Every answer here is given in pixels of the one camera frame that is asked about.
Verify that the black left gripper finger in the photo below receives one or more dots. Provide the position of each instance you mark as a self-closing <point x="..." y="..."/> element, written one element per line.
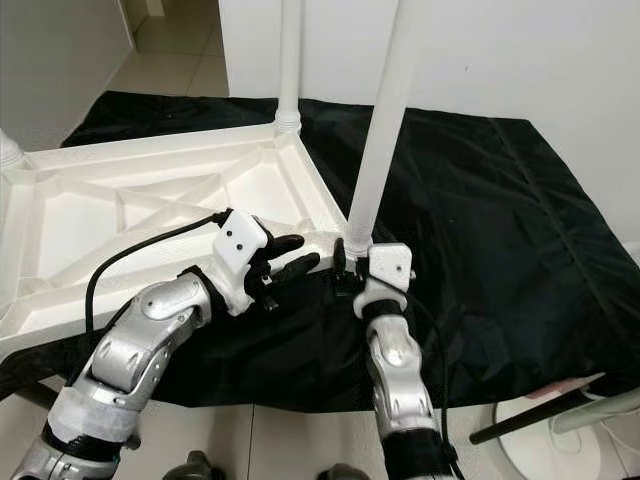
<point x="300" y="268"/>
<point x="285" y="245"/>

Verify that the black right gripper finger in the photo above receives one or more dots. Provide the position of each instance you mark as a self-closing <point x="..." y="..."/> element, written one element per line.
<point x="340" y="254"/>

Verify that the white plastic table leg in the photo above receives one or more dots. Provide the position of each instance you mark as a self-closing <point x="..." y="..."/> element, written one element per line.
<point x="10" y="155"/>
<point x="385" y="110"/>
<point x="289" y="70"/>

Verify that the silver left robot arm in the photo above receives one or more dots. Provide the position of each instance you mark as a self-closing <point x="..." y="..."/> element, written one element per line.
<point x="130" y="350"/>

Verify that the black fabric table cover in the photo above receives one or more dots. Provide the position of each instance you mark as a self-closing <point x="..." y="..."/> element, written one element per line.
<point x="520" y="220"/>

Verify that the grey robot right leg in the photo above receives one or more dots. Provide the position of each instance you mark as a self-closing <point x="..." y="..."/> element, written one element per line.
<point x="340" y="473"/>

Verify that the grey robot leg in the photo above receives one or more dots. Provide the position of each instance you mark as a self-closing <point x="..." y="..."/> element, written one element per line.
<point x="190" y="467"/>
<point x="340" y="473"/>

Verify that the grey robot left leg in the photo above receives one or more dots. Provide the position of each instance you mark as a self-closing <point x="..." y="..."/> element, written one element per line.
<point x="190" y="467"/>

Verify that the dark metal table leg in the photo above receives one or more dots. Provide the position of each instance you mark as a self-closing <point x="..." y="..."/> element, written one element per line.
<point x="530" y="415"/>
<point x="38" y="397"/>

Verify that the white floor fan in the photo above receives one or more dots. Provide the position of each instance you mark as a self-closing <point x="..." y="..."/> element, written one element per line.
<point x="550" y="450"/>

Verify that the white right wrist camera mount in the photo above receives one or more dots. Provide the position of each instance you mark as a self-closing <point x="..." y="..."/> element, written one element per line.
<point x="388" y="265"/>

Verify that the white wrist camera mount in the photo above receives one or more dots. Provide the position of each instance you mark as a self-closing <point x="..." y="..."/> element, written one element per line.
<point x="240" y="245"/>
<point x="388" y="265"/>

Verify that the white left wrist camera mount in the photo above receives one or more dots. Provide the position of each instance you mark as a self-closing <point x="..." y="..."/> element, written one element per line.
<point x="240" y="245"/>

